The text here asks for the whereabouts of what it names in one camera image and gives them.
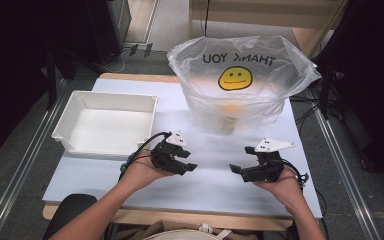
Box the white floor cable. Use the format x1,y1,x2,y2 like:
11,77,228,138
109,48,132,73

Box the black curtain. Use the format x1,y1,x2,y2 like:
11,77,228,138
0,0,114,164
313,0,384,189

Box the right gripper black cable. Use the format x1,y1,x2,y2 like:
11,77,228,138
281,159,310,192

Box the person's left hand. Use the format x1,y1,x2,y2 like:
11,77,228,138
119,152,178,192

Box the wooden shelf unit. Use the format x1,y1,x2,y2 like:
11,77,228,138
188,0,350,60

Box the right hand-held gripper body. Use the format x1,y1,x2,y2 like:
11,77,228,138
241,138,296,184

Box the white plastic bin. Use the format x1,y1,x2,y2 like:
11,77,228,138
51,89,159,160

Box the translucent smiley plastic bag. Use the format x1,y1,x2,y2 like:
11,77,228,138
166,34,323,135

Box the black cabinet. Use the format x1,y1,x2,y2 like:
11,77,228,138
89,0,132,65

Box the black chair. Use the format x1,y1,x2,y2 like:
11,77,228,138
42,193,98,240

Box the black metal stand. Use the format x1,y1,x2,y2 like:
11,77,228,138
44,46,60,112
319,59,335,120

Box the person's right hand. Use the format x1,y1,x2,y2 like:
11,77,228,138
253,166,306,216

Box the aluminium floor rail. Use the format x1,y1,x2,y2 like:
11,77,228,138
0,94,72,240
308,89,382,240

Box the black floor cables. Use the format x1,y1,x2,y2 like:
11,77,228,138
289,94,329,135

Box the person's beige clothing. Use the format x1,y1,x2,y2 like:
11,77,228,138
111,219,263,240

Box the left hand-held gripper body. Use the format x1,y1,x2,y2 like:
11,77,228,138
150,130,188,174

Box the black hanging cable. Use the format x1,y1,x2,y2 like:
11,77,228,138
203,0,211,38

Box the yellow green drink carton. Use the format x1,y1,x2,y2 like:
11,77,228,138
218,103,245,134

